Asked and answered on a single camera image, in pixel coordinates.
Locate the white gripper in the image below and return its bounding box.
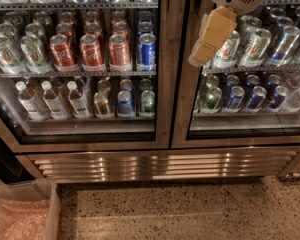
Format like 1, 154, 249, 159
188, 0, 264, 66

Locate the glass fridge door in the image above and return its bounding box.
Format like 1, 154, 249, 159
0, 0, 183, 154
172, 0, 300, 148

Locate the right door green soda can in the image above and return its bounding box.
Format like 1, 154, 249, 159
212, 31, 240, 69

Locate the door blue can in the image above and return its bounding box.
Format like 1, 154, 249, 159
222, 86, 245, 113
244, 86, 267, 112

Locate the right door lower blue can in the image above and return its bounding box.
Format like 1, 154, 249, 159
222, 86, 245, 113

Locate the right door lower green can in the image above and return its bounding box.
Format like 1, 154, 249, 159
199, 86, 222, 114

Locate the steel fridge bottom grille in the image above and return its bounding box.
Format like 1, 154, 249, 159
17, 145, 300, 184

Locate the silver blue slim can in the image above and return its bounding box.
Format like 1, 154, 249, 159
265, 26, 300, 67

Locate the front blue pepsi can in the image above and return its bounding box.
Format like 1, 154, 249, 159
136, 33, 156, 71

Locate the front red cola can right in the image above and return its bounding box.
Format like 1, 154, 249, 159
108, 34, 132, 72

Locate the red cola can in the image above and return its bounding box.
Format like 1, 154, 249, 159
50, 34, 77, 73
80, 34, 105, 72
108, 34, 132, 72

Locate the green can lower shelf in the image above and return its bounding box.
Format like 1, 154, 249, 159
140, 90, 155, 117

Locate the blue can lower shelf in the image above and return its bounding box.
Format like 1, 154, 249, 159
117, 91, 135, 118

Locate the front red cola can middle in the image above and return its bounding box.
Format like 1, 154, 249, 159
80, 34, 105, 72

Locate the gold can lower shelf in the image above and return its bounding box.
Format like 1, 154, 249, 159
94, 92, 114, 119

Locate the water bottle right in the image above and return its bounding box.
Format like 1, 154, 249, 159
67, 81, 92, 119

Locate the water bottle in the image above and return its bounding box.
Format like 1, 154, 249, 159
41, 81, 70, 120
16, 81, 49, 121
67, 81, 92, 119

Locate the front red cola can left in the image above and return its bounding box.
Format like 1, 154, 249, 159
50, 34, 77, 73

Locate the water bottle middle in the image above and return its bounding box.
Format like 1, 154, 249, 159
41, 81, 70, 120

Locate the front green soda can right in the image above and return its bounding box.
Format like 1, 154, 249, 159
20, 35, 52, 74

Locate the water bottle left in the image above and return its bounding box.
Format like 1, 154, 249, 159
16, 81, 49, 121

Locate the front green soda can left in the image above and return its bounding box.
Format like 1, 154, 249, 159
0, 36, 26, 75

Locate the clear plastic bin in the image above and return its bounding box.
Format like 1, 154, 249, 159
0, 179, 61, 240

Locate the pink bubble wrap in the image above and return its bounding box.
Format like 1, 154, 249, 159
0, 198, 50, 240

